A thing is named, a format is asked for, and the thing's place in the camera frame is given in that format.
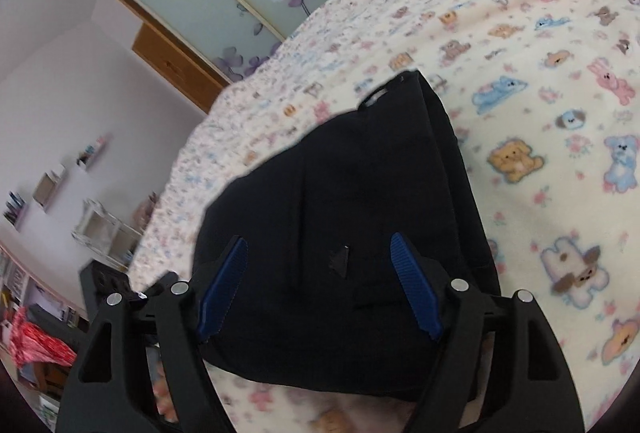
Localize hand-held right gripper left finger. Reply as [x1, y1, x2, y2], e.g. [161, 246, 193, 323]
[55, 235, 249, 433]

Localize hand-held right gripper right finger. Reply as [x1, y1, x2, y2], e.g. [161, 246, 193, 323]
[389, 232, 586, 433]

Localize black pants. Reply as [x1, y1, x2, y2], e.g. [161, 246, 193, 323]
[192, 69, 503, 401]

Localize white metal shelf rack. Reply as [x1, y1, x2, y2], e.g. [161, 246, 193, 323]
[72, 198, 141, 269]

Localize red patterned cloth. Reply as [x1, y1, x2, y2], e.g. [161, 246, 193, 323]
[10, 305, 78, 369]

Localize cluttered desk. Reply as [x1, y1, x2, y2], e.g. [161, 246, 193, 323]
[0, 243, 91, 419]

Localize bed with cartoon-print sheet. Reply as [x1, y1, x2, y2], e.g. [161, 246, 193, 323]
[127, 0, 640, 433]

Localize wooden door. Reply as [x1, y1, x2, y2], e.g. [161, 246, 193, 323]
[131, 20, 226, 114]

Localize white box wall shelf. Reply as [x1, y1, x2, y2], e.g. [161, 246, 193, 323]
[32, 163, 68, 211]

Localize wall shelf with books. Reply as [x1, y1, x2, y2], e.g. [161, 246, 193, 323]
[2, 190, 26, 229]

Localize small wall shelf with items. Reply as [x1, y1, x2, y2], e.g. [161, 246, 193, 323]
[75, 136, 111, 171]

